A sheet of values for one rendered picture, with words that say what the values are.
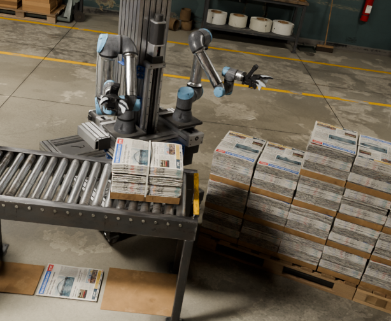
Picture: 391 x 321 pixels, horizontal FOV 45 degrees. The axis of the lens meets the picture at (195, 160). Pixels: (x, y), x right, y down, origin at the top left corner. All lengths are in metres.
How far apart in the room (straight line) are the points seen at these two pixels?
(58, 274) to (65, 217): 0.81
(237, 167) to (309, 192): 0.50
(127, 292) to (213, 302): 0.57
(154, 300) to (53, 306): 0.62
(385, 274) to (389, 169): 0.78
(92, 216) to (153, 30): 1.34
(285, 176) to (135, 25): 1.39
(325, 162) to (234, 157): 0.58
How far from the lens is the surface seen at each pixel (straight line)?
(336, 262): 3.42
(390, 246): 3.32
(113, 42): 3.03
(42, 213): 2.59
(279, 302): 3.38
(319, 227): 3.28
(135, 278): 3.31
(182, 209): 2.60
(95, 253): 3.48
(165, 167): 2.49
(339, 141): 3.14
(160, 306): 3.16
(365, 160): 3.03
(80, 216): 2.56
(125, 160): 2.51
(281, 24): 9.09
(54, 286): 3.24
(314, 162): 3.06
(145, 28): 3.28
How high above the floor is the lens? 2.29
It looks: 29 degrees down
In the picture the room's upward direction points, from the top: 9 degrees clockwise
